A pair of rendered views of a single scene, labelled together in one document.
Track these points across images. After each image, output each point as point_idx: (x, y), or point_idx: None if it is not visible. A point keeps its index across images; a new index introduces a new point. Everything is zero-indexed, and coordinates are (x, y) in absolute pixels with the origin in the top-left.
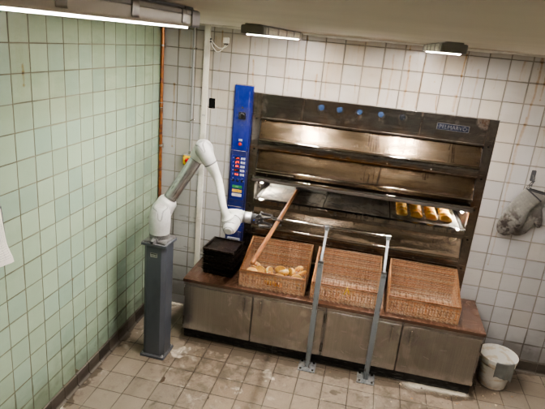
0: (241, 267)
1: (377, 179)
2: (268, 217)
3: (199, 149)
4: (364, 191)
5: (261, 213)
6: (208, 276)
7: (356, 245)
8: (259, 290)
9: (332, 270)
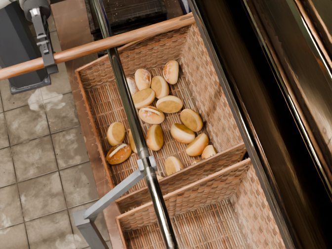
0: (81, 68)
1: None
2: (43, 33)
3: None
4: (267, 184)
5: (30, 13)
6: (84, 29)
7: None
8: (92, 131)
9: (252, 224)
